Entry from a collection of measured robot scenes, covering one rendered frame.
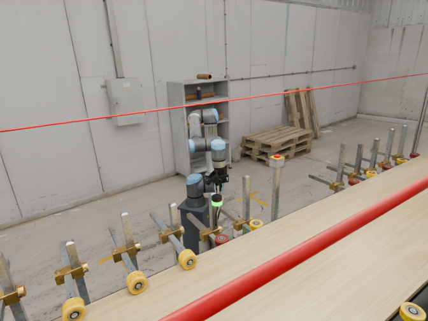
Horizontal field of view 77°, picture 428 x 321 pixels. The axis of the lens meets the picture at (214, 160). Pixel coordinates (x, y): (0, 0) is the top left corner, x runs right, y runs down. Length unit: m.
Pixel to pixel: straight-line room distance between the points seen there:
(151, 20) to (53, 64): 1.44
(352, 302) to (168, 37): 3.91
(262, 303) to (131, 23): 3.69
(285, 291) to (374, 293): 0.36
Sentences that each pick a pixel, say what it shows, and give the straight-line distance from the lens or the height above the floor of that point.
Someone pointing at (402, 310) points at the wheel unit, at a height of 0.91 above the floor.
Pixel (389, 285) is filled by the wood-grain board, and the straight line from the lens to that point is 1.47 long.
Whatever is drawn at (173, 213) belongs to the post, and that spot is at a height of 1.08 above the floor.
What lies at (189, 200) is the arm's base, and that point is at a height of 0.66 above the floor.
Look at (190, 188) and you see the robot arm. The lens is 2.37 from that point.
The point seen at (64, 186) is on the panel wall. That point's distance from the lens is 4.12.
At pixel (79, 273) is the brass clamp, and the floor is 0.94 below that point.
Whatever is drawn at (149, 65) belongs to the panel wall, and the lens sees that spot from 4.21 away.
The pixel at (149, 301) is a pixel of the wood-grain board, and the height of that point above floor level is 0.90.
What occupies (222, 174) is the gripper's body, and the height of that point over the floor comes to 1.12.
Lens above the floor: 1.84
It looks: 21 degrees down
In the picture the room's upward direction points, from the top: 2 degrees counter-clockwise
